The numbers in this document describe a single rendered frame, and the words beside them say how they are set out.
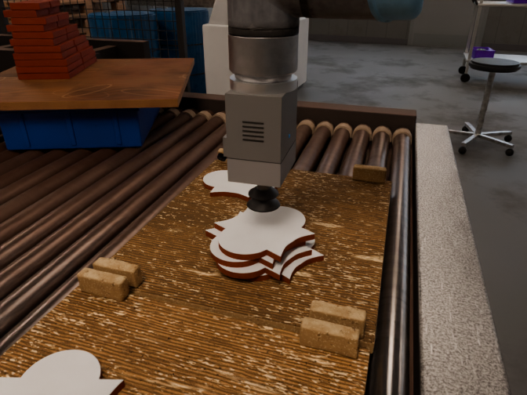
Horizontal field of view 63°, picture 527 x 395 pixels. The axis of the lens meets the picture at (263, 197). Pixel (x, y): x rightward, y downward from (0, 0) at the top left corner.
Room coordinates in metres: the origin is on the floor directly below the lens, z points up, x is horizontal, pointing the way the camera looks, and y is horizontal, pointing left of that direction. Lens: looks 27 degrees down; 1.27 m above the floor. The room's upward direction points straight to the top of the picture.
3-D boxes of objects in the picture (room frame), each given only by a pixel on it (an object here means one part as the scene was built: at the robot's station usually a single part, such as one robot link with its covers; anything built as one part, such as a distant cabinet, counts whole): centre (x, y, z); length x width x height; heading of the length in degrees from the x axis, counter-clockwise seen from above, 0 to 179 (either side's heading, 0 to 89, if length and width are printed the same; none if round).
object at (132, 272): (0.42, 0.18, 0.95); 0.06 x 0.02 x 0.03; 73
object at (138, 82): (1.13, 0.45, 1.03); 0.50 x 0.50 x 0.02; 4
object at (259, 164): (0.49, 0.01, 1.12); 0.10 x 0.09 x 0.16; 74
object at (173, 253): (0.57, -0.01, 0.93); 0.41 x 0.35 x 0.02; 163
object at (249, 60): (0.49, 0.00, 1.19); 0.08 x 0.08 x 0.05
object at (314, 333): (0.32, -0.07, 0.95); 0.06 x 0.02 x 0.03; 72
